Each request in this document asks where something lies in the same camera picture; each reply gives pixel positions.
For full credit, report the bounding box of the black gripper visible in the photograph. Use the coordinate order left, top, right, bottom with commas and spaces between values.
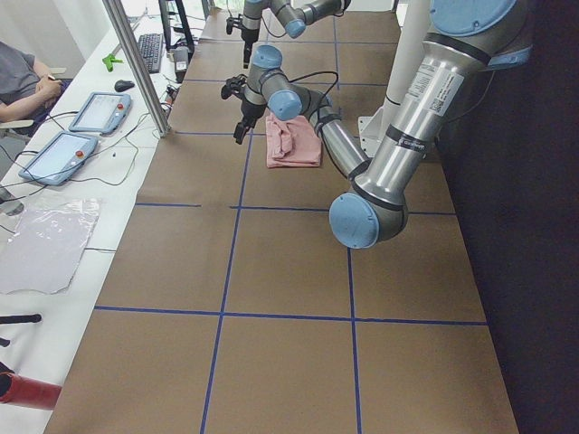
242, 28, 260, 68
233, 99, 266, 145

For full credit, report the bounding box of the pink snoopy t-shirt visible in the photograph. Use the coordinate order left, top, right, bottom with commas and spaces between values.
266, 113, 322, 168

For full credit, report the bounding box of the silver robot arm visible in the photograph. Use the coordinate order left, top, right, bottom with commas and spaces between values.
226, 0, 351, 69
222, 1, 536, 249

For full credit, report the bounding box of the black power supply box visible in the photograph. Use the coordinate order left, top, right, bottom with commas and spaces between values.
171, 46, 192, 83

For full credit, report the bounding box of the black computer keyboard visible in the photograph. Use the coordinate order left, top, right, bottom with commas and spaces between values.
138, 33, 164, 73

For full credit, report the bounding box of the black computer mouse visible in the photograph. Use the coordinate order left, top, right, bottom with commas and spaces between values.
114, 80, 135, 92

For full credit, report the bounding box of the upper blue teach pendant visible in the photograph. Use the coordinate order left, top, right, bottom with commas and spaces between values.
69, 92, 132, 135

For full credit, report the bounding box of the blue teach pendant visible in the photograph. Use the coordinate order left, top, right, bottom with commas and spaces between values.
69, 92, 132, 135
19, 131, 99, 186

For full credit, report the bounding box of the green plastic clip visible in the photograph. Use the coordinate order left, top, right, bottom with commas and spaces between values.
102, 53, 124, 72

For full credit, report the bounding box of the lower blue teach pendant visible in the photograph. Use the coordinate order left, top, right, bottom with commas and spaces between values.
19, 131, 99, 186

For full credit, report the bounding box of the seated person grey shirt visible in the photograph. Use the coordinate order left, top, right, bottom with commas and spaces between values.
1, 42, 71, 137

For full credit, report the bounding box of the clear plastic bag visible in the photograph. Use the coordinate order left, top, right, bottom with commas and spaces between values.
1, 198, 101, 295

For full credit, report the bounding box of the red fire extinguisher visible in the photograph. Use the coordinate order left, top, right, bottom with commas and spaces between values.
1, 372, 62, 410

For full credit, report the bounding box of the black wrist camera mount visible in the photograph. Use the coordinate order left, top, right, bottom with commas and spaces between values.
221, 74, 247, 100
225, 14, 243, 35

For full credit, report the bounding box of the black stand frame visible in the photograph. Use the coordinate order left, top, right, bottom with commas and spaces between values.
157, 0, 198, 51

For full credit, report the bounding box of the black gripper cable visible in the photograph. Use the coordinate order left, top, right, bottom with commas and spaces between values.
284, 71, 341, 119

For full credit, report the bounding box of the aluminium frame post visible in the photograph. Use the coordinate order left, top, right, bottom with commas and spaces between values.
102, 0, 170, 137

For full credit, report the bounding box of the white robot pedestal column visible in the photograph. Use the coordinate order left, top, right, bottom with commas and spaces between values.
358, 0, 431, 157

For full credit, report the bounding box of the black camera tripod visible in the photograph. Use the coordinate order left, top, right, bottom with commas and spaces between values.
0, 313, 43, 326

